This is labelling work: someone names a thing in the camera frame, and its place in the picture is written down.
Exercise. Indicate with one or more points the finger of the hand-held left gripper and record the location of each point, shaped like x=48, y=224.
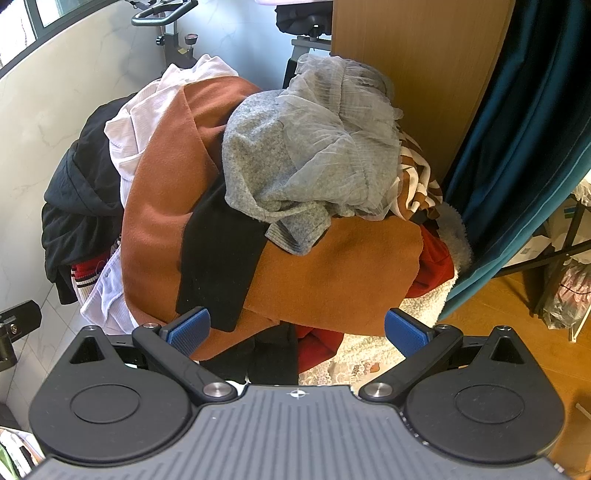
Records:
x=18, y=318

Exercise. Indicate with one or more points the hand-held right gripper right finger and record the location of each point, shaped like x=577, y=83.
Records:
x=408, y=332

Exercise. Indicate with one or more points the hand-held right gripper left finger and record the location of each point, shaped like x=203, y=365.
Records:
x=187, y=332

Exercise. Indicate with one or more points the red garment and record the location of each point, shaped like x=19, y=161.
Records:
x=434, y=267

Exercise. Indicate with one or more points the dark garment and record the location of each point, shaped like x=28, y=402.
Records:
x=258, y=355

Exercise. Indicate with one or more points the red white striped knit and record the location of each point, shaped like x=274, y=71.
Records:
x=87, y=272

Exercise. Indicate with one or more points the lavender shirt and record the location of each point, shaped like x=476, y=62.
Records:
x=106, y=295

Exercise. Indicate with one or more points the orange brown coat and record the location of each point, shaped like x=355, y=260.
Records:
x=332, y=277

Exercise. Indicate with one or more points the white fleece blanket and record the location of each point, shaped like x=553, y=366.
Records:
x=457, y=249

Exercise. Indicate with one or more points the black jacket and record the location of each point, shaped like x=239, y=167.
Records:
x=78, y=207

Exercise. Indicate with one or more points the rust brown coat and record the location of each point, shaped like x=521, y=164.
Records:
x=161, y=207

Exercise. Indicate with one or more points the white green packaging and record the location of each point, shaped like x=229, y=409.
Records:
x=14, y=454

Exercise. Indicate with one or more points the brown white striped garment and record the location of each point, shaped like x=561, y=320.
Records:
x=415, y=184

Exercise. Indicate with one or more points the clear plastic bag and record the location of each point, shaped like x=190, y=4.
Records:
x=568, y=295

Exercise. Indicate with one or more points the black metal rack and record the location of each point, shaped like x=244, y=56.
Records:
x=558, y=257

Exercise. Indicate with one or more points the grey knit sweater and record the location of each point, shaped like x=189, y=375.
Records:
x=258, y=138

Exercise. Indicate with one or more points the grey tulle cloth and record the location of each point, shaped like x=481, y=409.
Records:
x=332, y=138

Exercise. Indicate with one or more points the white ribbed shirt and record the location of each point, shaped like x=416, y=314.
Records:
x=138, y=124

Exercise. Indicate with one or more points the teal curtain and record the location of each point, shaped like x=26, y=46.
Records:
x=521, y=138

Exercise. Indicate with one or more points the wooden cabinet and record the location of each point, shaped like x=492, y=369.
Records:
x=415, y=55

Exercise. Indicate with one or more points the window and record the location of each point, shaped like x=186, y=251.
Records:
x=18, y=32

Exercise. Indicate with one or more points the exercise bike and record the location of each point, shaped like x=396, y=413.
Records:
x=173, y=41

